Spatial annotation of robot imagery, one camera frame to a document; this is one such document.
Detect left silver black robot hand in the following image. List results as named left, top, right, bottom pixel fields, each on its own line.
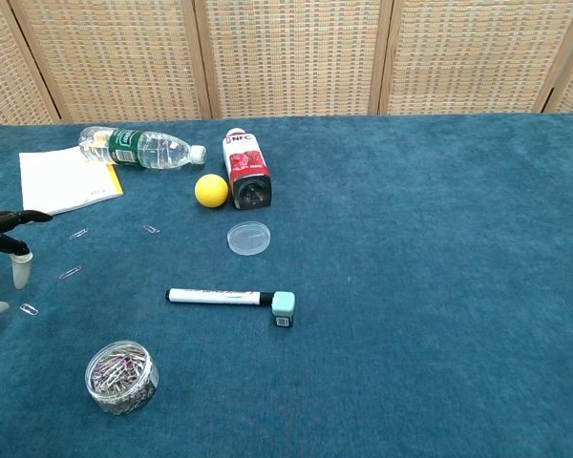
left=0, top=209, right=53, bottom=324

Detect clear jar of paperclips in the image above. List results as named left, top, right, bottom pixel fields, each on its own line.
left=84, top=340, right=160, bottom=416

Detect white notebook yellow edge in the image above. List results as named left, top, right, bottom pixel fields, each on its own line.
left=18, top=145, right=124, bottom=217

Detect clear water bottle green label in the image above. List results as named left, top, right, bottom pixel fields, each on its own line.
left=77, top=125, right=207, bottom=171

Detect yellow foam ball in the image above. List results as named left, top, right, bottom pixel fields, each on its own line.
left=194, top=174, right=230, bottom=209

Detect white black whiteboard marker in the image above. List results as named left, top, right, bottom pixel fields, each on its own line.
left=164, top=287, right=278, bottom=307

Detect clear round plastic lid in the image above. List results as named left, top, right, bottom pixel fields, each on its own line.
left=226, top=220, right=272, bottom=257

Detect red NFC juice bottle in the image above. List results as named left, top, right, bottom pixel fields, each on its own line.
left=222, top=127, right=273, bottom=211

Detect light blue eraser cube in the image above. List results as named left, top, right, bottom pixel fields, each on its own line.
left=270, top=290, right=297, bottom=329

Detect woven wooden folding screen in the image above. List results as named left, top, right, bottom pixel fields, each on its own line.
left=0, top=0, right=573, bottom=130

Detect teal blue table cloth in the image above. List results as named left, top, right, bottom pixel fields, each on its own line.
left=0, top=113, right=573, bottom=458

